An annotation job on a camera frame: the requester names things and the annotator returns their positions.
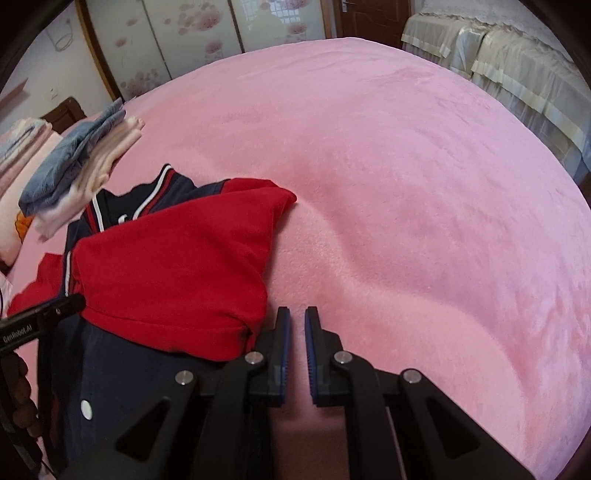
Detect folded cream garment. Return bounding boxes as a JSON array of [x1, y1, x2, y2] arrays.
[[34, 115, 146, 240]]

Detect pink quilt with orange flower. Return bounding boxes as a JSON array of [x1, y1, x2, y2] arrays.
[[0, 134, 65, 268]]

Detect red and navy jacket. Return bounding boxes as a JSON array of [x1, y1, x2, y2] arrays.
[[7, 164, 297, 480]]

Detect cream lace covered furniture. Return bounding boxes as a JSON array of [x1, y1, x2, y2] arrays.
[[401, 0, 591, 185]]

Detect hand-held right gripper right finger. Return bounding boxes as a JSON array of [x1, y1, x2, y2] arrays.
[[304, 306, 523, 480]]

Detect pink wall shelf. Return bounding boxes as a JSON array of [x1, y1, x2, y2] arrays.
[[0, 78, 31, 112]]

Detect pink bed blanket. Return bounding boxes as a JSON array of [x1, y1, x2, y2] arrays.
[[0, 37, 589, 480]]

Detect dark wooden headboard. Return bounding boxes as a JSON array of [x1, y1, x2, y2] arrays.
[[41, 97, 88, 132]]

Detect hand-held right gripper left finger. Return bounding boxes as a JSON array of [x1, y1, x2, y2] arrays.
[[92, 306, 293, 480]]

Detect folded blue jeans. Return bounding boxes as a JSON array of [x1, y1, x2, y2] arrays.
[[18, 98, 126, 217]]

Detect person's left hand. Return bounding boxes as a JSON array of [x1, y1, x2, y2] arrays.
[[4, 353, 41, 441]]

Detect floral sliding door wardrobe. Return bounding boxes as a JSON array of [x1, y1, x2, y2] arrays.
[[76, 0, 333, 100]]

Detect folded floral quilt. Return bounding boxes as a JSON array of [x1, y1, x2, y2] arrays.
[[0, 117, 54, 195]]

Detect brown wooden door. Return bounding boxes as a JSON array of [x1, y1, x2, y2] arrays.
[[332, 0, 411, 49]]

